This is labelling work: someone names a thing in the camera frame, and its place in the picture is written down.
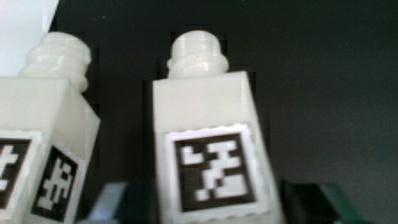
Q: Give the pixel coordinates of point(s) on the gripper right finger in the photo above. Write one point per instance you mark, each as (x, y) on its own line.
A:
(316, 205)

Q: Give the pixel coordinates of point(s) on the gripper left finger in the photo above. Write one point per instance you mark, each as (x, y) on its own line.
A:
(122, 206)

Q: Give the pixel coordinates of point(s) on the white table leg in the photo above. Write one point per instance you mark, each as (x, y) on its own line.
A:
(216, 188)
(48, 128)

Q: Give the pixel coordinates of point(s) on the white square tabletop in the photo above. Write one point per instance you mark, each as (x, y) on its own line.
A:
(25, 21)

